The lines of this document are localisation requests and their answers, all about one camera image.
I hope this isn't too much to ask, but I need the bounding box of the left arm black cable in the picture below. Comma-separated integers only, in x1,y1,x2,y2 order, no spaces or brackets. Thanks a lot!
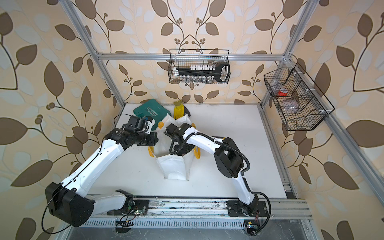
41,113,136,235

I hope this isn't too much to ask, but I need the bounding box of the wire basket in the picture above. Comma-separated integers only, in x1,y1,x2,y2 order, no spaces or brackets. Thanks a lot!
264,63,335,131
168,48,231,84

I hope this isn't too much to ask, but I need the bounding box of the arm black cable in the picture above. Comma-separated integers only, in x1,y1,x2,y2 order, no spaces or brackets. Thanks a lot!
168,131,272,235
41,113,136,235

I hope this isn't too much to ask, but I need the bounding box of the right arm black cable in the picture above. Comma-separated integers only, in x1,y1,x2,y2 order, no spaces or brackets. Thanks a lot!
168,131,272,235

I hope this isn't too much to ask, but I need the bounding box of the green plastic tool case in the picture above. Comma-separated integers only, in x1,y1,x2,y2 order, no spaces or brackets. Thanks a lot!
133,99,172,131

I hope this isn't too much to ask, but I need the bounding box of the yellow grey work glove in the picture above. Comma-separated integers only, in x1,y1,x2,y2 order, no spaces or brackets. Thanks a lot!
174,100,191,120

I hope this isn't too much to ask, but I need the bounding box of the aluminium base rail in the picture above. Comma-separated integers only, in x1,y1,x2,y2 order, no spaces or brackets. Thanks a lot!
83,197,313,229

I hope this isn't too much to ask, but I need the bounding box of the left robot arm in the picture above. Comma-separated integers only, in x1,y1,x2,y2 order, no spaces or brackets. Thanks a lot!
44,116,159,227

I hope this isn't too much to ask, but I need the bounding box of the black socket set holder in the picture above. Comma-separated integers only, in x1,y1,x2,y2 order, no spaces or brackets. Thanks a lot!
172,63,230,83

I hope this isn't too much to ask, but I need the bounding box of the white pouch with yellow handles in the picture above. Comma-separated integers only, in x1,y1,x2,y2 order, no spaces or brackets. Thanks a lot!
148,115,201,181

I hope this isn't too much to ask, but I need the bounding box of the centre wire basket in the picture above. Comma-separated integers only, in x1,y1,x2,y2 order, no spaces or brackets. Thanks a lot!
168,48,231,84

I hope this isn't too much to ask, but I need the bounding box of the aluminium frame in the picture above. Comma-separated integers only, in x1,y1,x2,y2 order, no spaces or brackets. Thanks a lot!
58,0,384,240

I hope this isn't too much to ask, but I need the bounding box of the red item in basket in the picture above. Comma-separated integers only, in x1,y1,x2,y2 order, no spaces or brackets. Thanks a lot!
278,88,289,97

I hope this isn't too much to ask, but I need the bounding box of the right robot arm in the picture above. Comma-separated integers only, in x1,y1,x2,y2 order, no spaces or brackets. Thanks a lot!
165,124,259,216

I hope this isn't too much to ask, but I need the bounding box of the right wire basket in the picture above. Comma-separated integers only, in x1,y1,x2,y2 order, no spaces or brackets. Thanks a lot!
264,63,335,131

